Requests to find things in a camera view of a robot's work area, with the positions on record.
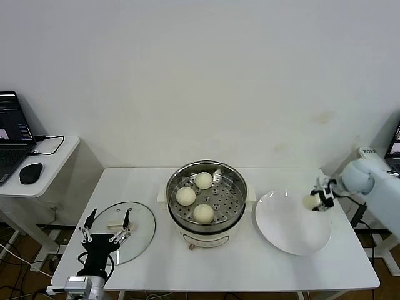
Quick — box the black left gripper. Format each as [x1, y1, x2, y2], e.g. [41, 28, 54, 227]
[77, 208, 133, 278]

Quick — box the black cable with adapter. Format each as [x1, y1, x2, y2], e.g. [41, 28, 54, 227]
[349, 201, 376, 260]

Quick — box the round glass pot lid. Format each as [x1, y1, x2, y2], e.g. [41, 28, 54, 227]
[84, 201, 156, 266]

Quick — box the white floor cable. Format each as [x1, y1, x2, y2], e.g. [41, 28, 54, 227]
[0, 243, 54, 279]

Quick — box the white steamed baozi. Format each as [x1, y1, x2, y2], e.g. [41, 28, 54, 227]
[192, 203, 215, 225]
[176, 187, 197, 207]
[302, 194, 320, 211]
[194, 171, 213, 190]

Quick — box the black looped laptop cable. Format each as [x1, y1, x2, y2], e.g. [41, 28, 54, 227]
[29, 134, 66, 157]

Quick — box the white side desk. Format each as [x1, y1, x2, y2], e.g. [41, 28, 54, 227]
[0, 136, 82, 266]
[357, 146, 400, 278]

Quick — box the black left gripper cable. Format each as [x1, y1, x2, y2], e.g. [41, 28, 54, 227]
[77, 252, 115, 282]

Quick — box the perforated steel steamer basket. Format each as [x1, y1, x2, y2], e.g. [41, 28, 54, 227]
[165, 160, 248, 226]

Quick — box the black open laptop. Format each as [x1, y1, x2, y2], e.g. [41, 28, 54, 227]
[383, 123, 400, 176]
[0, 91, 38, 188]

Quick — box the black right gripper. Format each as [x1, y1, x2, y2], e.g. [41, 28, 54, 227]
[310, 186, 338, 214]

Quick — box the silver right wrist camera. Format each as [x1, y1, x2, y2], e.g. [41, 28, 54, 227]
[316, 176, 333, 192]

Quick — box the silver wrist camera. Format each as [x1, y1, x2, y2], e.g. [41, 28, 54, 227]
[316, 176, 333, 192]
[46, 274, 93, 296]

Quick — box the black computer mouse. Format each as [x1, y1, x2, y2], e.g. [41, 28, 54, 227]
[19, 162, 44, 185]

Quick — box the round white plate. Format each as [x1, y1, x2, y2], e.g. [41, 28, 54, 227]
[254, 189, 332, 256]

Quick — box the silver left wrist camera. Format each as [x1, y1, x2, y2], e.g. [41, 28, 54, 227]
[46, 274, 93, 296]

